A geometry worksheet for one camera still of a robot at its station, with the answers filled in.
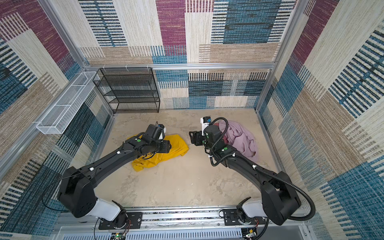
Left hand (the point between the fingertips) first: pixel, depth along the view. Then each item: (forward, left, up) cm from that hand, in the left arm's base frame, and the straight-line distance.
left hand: (168, 144), depth 85 cm
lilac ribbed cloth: (+5, -43, -4) cm, 43 cm away
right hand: (+2, -14, +5) cm, 16 cm away
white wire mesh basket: (+3, +50, +19) cm, 53 cm away
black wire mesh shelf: (+44, +32, +4) cm, 54 cm away
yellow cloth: (+5, -5, -11) cm, 13 cm away
